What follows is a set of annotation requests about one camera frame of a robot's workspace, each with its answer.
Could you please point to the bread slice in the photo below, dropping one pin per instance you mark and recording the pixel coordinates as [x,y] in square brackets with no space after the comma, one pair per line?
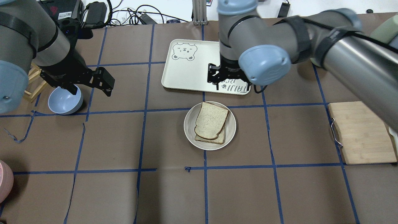
[219,140]
[210,121]

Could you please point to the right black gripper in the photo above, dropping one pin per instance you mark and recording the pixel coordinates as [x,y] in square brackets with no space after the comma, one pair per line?
[229,70]

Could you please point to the wooden cup rack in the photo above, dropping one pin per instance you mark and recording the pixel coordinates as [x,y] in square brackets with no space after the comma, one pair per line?
[36,83]

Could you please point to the green plastic cup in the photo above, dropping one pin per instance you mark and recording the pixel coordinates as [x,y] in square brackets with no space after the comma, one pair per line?
[387,32]

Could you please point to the wooden cutting board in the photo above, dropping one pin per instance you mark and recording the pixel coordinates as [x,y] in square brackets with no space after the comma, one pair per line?
[361,134]

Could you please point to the black power adapter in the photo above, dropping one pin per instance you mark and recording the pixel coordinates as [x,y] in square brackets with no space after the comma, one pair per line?
[95,14]

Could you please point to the pink bowl with ice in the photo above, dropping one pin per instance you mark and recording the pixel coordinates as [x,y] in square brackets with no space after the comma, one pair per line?
[6,180]

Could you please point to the blue bowl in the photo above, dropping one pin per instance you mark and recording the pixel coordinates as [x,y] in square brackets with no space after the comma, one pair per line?
[63,102]

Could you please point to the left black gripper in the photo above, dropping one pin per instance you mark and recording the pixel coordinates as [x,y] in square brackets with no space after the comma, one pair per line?
[63,71]

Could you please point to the bread slice on plate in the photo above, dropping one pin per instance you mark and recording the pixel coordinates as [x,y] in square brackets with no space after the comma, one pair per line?
[219,140]

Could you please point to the cream bear tray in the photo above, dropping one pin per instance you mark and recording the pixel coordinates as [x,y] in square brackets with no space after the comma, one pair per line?
[186,68]

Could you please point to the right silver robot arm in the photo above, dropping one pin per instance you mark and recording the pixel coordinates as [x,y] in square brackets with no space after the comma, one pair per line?
[261,55]

